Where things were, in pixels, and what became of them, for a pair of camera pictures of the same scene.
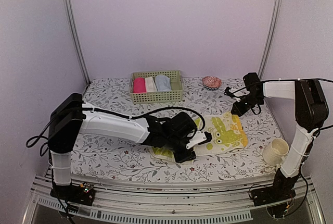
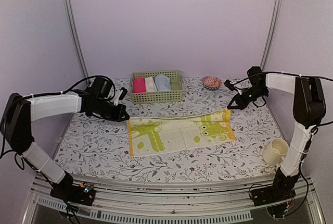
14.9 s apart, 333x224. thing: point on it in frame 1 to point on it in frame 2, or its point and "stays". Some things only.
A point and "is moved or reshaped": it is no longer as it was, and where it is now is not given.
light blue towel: x=163 y=83 stays
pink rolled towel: x=139 y=85 stays
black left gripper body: x=175 y=142 to x=107 y=113
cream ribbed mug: x=275 y=152 stays
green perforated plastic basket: x=156 y=87 stays
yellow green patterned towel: x=227 y=133 is moved or reshaped
